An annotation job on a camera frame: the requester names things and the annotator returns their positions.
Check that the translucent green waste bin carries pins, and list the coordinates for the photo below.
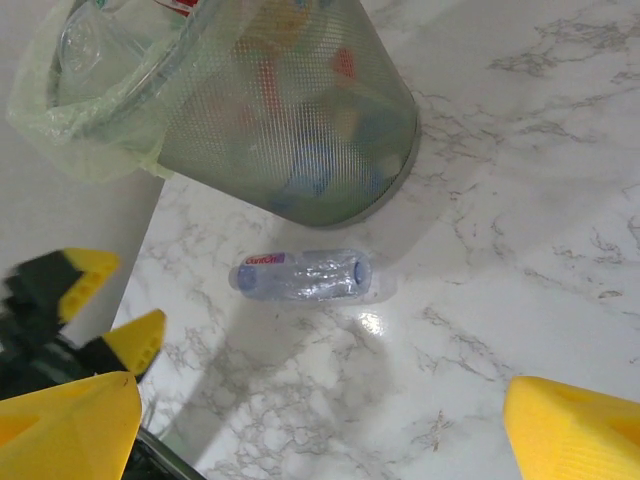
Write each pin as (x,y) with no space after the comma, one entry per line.
(300,125)

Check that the large clear plastic bottle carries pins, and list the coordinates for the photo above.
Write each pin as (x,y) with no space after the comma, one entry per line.
(90,45)

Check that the aluminium enclosure frame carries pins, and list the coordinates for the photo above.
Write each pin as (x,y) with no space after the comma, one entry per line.
(165,460)

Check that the clear crushed Ganten bottle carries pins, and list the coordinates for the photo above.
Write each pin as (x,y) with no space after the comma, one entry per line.
(310,280)

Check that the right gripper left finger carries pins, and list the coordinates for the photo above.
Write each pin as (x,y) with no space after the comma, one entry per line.
(65,430)

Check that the green plastic bin liner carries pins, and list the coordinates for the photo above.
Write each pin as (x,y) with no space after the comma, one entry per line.
(75,150)

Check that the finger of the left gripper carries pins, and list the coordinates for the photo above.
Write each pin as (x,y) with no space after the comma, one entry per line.
(80,280)
(135,345)

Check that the bottle red yellow label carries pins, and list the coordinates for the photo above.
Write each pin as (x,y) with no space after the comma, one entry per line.
(175,5)

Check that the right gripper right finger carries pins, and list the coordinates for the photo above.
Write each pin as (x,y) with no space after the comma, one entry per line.
(575,435)

